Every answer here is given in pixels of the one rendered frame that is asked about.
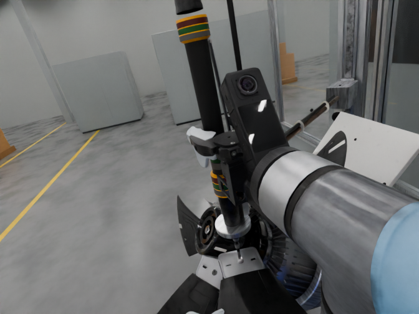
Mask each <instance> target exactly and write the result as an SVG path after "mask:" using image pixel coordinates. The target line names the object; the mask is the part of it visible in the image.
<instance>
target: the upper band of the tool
mask: <svg viewBox="0 0 419 314"><path fill-rule="evenodd" d="M198 17H207V14H199V15H195V16H190V17H185V18H182V19H179V20H177V21H176V23H179V22H182V21H186V20H189V19H194V18H198ZM200 24H208V22H204V23H199V24H193V25H190V26H186V27H191V26H196V25H200ZM186 27H182V28H179V29H178V30H180V29H183V28H186ZM207 30H209V29H204V30H200V31H207ZM200 31H194V32H190V33H187V34H191V33H195V32H200ZM187 34H182V35H180V36H183V35H187ZM180 36H179V37H180ZM209 37H210V36H204V37H199V38H195V39H190V40H185V41H183V42H181V43H183V44H185V43H189V42H194V41H197V40H203V39H208V38H209Z"/></svg>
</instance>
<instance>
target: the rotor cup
mask: <svg viewBox="0 0 419 314"><path fill-rule="evenodd" d="M221 214H222V213H221V209H220V207H217V206H210V207H209V208H207V210H205V212H204V213H203V215H202V216H201V218H200V220H199V223H198V225H197V228H196V234H195V247H196V251H197V253H199V254H200V255H202V256H205V257H209V258H212V259H216V260H218V256H219V254H222V253H225V252H222V251H219V250H215V249H214V248H215V247H219V248H222V249H226V250H227V251H226V252H231V251H234V250H236V248H235V246H234V243H235V241H234V240H233V239H227V238H224V237H221V236H220V235H219V234H218V233H217V231H216V227H215V220H217V218H218V217H219V216H220V215H221ZM258 218H259V219H258V220H257V221H256V222H255V223H254V222H253V221H251V228H250V230H249V231H248V233H247V234H245V235H244V236H242V237H240V238H239V241H238V242H239V244H240V248H239V249H244V248H248V247H255V248H256V249H257V251H258V253H259V255H260V257H261V259H262V257H263V255H264V251H265V249H266V241H267V234H266V227H265V225H264V222H263V221H262V219H261V218H260V217H259V216H258ZM206 226H209V232H208V233H207V234H205V229H206Z"/></svg>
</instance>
